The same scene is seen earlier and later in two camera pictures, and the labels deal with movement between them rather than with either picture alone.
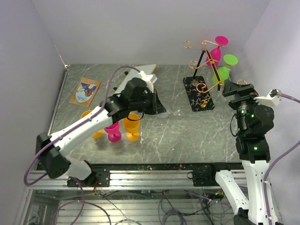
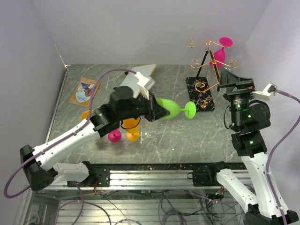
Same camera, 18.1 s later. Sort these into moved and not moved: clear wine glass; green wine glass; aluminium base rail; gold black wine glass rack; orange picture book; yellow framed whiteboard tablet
Moved: green wine glass; clear wine glass
Not moved: aluminium base rail; yellow framed whiteboard tablet; orange picture book; gold black wine glass rack
